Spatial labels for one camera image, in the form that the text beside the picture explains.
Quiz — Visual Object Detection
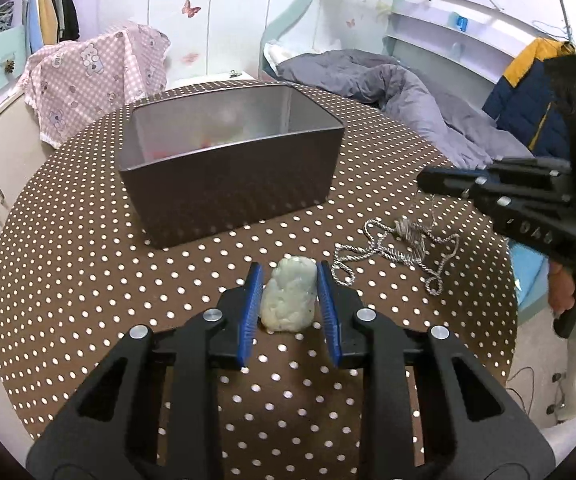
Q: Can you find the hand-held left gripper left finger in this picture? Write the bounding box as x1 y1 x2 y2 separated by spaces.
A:
25 261 265 480

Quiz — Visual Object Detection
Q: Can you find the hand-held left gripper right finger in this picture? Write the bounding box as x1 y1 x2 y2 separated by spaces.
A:
316 260 556 480

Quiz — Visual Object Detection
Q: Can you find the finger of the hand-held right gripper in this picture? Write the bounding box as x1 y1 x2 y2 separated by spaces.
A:
416 156 571 187
418 180 516 212

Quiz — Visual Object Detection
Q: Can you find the pale green jade pendant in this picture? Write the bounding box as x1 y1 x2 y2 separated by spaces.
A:
259 255 317 333

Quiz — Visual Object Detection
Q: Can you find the silver chain necklace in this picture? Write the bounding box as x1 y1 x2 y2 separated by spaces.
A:
330 194 462 297

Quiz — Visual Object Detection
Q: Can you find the dark grey metal box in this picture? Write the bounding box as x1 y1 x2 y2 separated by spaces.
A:
118 82 346 250

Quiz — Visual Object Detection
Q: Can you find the navy yellow jacket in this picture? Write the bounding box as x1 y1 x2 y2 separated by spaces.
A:
482 37 576 159

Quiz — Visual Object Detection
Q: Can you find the grey duvet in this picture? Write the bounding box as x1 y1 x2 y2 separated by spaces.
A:
274 49 535 170

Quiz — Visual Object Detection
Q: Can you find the brown polka dot tablecloth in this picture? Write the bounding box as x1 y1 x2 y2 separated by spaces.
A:
0 80 520 480

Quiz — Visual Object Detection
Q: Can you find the white pillow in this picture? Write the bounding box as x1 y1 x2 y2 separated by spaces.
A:
263 41 295 79

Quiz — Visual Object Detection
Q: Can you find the white bedside table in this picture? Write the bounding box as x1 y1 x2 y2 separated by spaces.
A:
167 71 258 91

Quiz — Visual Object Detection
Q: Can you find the mint bed headboard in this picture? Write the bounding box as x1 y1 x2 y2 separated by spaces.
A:
259 0 330 81

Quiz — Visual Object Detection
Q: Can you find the pink bear print cloth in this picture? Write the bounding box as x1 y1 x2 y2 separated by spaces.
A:
18 21 172 150

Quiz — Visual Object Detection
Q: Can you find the hanging black garment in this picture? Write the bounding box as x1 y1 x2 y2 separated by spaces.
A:
57 0 81 42

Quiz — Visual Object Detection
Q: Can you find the hanging grey garment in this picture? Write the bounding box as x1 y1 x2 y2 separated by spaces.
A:
50 0 67 36

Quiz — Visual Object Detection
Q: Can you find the hanging yellow garment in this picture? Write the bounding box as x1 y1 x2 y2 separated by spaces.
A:
37 0 60 47

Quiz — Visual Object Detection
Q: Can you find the hanging pale blue garment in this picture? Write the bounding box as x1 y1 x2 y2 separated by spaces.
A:
20 0 43 55

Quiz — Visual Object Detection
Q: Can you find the white wall shelf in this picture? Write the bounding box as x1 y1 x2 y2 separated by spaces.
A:
384 0 521 82

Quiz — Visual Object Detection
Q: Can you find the wire clothes hanger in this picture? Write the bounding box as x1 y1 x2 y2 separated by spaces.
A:
532 7 576 45

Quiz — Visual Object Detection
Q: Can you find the black cable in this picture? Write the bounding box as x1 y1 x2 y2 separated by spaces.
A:
507 366 570 417

